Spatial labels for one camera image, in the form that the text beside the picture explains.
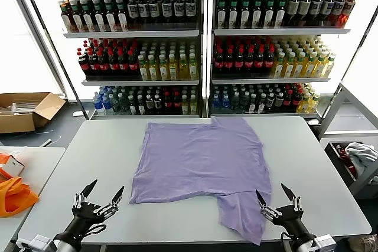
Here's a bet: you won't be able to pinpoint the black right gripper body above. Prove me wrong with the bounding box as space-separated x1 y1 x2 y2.
274 204 314 243

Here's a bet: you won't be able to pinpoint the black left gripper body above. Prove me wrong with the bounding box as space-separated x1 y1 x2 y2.
63 201 119 240

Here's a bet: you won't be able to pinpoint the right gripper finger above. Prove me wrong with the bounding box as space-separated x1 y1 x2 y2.
255 189 281 223
280 182 302 213

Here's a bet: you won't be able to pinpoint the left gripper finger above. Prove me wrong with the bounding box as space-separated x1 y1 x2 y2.
94 185 126 216
73 179 99 209

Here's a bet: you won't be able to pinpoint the purple printed t-shirt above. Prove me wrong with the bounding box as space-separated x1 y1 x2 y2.
128 115 273 246

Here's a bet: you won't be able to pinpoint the grey clothes bin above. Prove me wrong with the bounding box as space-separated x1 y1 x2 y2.
324 141 378 197

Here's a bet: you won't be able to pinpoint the red garment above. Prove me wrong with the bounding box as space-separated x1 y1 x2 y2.
336 144 358 176

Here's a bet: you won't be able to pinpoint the orange cloth bag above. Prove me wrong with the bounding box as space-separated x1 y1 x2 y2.
0 176 40 218

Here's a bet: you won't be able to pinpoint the small orange white box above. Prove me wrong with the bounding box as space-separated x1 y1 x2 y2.
0 152 25 179

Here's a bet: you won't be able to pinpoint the beige sneaker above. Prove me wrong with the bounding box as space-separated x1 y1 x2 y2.
348 234 378 252

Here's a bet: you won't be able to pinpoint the white crumpled garment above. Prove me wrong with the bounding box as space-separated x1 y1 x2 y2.
344 142 378 176

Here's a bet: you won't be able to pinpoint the dark green bottle white cap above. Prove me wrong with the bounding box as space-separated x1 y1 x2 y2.
118 93 128 115
110 93 120 115

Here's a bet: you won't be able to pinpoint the yellow juice bottle green label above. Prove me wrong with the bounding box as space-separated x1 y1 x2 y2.
309 93 321 113
272 52 286 78
178 54 189 81
158 54 169 81
188 53 198 81
294 52 307 78
314 53 327 78
299 92 311 113
138 54 149 81
324 53 337 78
168 54 179 81
283 52 296 78
304 52 317 78
148 54 159 81

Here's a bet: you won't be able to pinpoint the black diagonal pole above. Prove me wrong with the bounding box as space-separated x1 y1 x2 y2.
320 6 378 119
16 0 89 119

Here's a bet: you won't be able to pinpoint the cola bottle red cap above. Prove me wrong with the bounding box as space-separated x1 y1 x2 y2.
88 50 100 77
172 91 182 114
118 50 129 76
214 47 225 72
283 89 293 110
108 50 119 77
98 50 109 77
264 47 275 72
77 51 90 78
234 47 245 72
164 91 174 114
244 47 255 72
224 47 235 72
291 89 302 110
128 50 139 76
254 47 265 72

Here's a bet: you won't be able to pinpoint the open cardboard box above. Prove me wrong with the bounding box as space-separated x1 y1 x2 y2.
0 91 66 134

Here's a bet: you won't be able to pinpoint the clear plastic packets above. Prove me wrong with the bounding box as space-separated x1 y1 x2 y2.
0 101 39 116

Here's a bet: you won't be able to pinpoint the steel shelf rack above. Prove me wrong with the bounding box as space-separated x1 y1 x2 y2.
206 0 376 119
41 0 204 119

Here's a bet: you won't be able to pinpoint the grey metal beam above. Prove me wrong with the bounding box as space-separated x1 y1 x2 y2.
4 0 69 101

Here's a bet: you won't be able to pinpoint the dark tea bottle green neck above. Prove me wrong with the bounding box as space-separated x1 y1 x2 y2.
275 0 287 28
252 0 263 28
240 0 251 28
93 0 106 32
228 0 239 28
116 0 129 32
71 0 84 33
83 0 95 32
263 0 275 28
105 0 118 32
217 0 227 28

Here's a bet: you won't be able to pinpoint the red tea bottle white label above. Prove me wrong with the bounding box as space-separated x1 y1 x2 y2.
60 0 72 33

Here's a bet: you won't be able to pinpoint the dark bottle grey label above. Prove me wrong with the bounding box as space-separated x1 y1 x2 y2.
297 0 311 27
285 0 299 27

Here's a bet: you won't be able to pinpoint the dark bottle blue white label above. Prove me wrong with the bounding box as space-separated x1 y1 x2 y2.
173 0 185 24
185 0 197 24
321 0 334 27
128 0 139 25
138 0 149 25
161 0 173 24
309 0 322 27
148 0 160 25

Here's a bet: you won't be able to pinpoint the red drink bottle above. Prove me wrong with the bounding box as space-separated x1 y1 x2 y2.
342 0 357 28

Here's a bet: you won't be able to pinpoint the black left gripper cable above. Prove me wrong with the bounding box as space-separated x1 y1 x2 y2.
82 224 107 238

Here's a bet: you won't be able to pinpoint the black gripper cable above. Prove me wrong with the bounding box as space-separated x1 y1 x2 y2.
279 231 293 252
82 224 107 238

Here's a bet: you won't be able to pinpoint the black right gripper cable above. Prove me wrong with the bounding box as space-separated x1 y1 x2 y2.
279 231 293 252

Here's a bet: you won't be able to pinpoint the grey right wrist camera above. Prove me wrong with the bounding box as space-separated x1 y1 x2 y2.
312 234 337 252

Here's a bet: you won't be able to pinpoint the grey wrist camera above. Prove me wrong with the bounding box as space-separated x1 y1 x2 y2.
17 234 56 252
312 234 337 252

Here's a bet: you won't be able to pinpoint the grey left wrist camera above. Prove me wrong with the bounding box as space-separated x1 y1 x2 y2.
17 234 56 252

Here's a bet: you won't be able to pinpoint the grey metal rack frame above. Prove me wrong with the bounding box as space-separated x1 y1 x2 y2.
317 82 378 140

